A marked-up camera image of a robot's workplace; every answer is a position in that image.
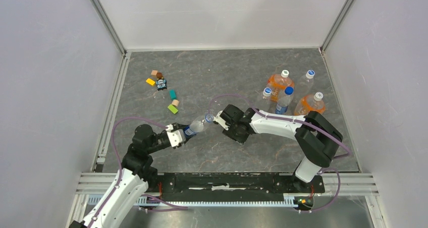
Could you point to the orange bottle right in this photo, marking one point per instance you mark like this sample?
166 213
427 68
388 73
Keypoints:
310 102

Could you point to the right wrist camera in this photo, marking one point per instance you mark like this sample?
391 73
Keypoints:
220 121

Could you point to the yellow block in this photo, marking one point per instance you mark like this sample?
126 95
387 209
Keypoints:
150 81

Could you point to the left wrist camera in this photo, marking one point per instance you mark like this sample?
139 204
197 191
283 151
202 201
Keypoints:
175 136

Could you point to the green block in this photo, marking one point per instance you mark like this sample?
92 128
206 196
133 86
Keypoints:
173 108

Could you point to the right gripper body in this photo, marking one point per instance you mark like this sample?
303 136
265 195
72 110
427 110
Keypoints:
235 134

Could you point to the tan cylinder block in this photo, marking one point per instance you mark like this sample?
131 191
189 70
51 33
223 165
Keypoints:
175 102

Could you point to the teal block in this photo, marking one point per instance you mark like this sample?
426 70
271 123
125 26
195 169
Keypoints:
173 95

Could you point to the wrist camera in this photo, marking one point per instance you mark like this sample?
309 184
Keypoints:
175 136
220 121

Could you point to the blue cap pepsi bottle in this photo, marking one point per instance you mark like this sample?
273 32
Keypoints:
284 99

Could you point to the white cable tray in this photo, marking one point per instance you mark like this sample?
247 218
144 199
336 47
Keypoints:
289 201

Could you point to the clear bottle white cap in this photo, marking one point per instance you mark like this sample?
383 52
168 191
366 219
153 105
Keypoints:
304 85

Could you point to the orange bottle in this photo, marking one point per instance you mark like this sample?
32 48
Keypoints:
310 102
278 83

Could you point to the blue label bottle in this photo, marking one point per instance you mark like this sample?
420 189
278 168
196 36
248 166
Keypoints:
198 125

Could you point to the orange bottle left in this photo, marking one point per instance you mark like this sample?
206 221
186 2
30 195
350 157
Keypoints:
278 83

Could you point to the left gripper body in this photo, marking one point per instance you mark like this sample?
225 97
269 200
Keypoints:
175 125

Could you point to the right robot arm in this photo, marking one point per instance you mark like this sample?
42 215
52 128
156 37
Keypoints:
317 137

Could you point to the clear plastic bottle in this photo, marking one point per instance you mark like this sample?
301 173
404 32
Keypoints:
263 103

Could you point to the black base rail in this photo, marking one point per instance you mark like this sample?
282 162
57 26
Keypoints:
231 187

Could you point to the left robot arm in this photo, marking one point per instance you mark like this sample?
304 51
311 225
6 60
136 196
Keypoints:
135 175

